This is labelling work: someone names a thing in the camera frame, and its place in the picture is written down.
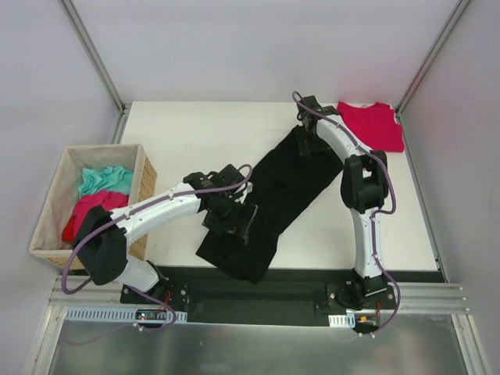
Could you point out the right aluminium frame post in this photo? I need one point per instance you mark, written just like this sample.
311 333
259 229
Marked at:
436 48

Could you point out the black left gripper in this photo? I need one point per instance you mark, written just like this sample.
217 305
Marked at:
242 220

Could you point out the aluminium frame post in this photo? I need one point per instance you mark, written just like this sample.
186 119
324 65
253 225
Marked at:
436 48
92 53

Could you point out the right white cable duct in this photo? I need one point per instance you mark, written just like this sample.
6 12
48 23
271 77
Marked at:
352 320

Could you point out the left white cable duct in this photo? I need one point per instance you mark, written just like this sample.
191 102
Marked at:
124 315

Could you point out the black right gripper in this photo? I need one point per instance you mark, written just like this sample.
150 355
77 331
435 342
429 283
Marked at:
306 141

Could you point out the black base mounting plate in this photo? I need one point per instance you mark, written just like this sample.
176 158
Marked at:
304 298

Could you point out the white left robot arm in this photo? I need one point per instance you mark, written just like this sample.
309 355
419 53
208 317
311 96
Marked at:
104 238

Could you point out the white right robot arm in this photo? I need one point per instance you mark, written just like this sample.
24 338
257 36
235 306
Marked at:
364 183

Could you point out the left aluminium frame post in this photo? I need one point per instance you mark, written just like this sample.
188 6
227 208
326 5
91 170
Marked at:
92 53

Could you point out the folded red t-shirt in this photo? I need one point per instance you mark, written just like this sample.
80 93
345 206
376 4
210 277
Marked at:
374 125

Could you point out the aluminium front rail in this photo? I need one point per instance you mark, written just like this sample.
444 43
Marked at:
438 298

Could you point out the black flower print t-shirt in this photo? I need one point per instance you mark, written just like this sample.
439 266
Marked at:
285 183

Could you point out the teal t-shirt in basket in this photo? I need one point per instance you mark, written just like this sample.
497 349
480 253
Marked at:
110 178

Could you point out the wicker laundry basket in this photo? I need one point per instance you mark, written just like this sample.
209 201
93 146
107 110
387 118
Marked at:
47 241

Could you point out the white cable duct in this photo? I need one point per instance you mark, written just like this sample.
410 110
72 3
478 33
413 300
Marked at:
352 320
124 315

